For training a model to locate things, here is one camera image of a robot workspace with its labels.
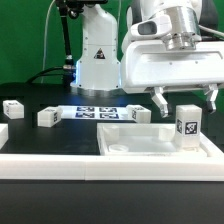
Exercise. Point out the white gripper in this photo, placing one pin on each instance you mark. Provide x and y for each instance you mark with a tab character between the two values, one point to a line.
148	64

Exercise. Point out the white square table top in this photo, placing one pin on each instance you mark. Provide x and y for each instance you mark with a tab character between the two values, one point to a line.
131	139

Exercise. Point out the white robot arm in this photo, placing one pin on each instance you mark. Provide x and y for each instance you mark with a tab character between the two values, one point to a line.
99	69

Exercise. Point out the sheet of fiducial markers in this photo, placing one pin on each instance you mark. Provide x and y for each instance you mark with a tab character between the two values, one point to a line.
94	112

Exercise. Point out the white fence obstacle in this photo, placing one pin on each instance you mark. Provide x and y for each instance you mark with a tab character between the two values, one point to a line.
80	167

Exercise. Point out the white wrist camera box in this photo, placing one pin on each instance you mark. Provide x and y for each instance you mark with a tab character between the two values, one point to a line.
156	27

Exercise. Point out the black camera pole with cables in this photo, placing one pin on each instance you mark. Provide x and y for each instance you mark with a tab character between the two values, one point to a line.
72	9

